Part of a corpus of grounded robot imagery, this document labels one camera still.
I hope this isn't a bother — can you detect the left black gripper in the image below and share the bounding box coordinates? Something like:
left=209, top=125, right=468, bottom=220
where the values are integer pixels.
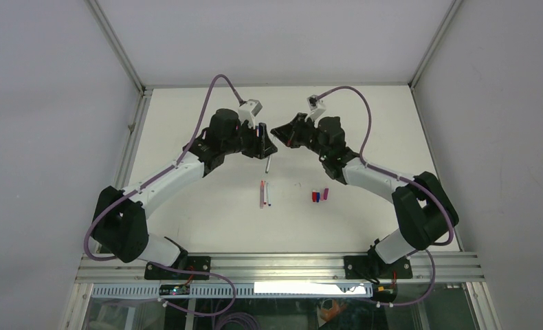
left=223, top=119, right=277, bottom=160

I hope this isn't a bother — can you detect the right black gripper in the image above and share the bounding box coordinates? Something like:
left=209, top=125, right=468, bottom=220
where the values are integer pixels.
left=271, top=113, right=330, bottom=160

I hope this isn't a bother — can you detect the grey pen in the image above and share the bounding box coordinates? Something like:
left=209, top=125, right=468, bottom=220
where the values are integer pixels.
left=265, top=156, right=272, bottom=174

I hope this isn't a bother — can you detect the pink pen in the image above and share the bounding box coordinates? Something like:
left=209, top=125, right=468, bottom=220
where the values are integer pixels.
left=259, top=180, right=266, bottom=209

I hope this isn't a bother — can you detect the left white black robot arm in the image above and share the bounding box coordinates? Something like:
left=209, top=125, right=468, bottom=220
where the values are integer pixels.
left=84, top=109, right=278, bottom=279

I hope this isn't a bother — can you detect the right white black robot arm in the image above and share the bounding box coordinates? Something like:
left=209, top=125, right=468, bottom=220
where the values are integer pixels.
left=271, top=113, right=459, bottom=278

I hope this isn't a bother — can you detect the blue tipped white pen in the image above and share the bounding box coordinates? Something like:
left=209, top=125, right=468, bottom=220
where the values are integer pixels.
left=265, top=182, right=272, bottom=206

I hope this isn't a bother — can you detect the red tipped white pen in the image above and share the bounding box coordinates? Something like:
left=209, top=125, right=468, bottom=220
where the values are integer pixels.
left=264, top=181, right=269, bottom=205

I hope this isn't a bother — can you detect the orange object below table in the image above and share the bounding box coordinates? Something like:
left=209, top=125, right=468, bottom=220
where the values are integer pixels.
left=318, top=299, right=346, bottom=322

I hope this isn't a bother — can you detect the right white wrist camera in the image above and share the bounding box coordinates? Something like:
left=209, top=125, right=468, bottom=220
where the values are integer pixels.
left=307, top=95, right=326, bottom=122

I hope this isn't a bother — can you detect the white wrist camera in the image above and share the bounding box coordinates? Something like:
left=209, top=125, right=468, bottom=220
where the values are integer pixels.
left=237, top=99, right=263, bottom=129
left=307, top=95, right=326, bottom=122

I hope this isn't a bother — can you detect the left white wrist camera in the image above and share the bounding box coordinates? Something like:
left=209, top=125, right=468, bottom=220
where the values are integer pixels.
left=237, top=99, right=263, bottom=129

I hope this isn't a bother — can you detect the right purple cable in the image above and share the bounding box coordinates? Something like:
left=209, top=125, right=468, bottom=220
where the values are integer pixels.
left=317, top=85, right=456, bottom=307

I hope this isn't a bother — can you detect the purple cable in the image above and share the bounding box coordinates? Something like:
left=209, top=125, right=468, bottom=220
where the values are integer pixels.
left=83, top=74, right=261, bottom=330
left=317, top=85, right=456, bottom=307

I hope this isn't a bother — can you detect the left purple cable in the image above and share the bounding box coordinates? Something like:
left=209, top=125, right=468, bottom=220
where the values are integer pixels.
left=83, top=74, right=261, bottom=330

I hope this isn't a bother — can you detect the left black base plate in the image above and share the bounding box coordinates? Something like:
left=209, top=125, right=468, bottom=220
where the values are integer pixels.
left=144, top=255, right=212, bottom=281

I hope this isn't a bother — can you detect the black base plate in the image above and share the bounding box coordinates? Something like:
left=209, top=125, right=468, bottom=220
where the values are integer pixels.
left=343, top=255, right=413, bottom=280
left=144, top=255, right=212, bottom=281

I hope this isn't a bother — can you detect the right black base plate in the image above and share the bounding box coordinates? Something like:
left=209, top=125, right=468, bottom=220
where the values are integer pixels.
left=343, top=255, right=413, bottom=280

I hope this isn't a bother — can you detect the white slotted cable duct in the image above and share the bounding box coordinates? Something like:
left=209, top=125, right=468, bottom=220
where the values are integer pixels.
left=91, top=281, right=373, bottom=300

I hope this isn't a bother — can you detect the aluminium front rail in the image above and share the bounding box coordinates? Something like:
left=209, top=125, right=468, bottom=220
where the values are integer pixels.
left=75, top=252, right=485, bottom=283

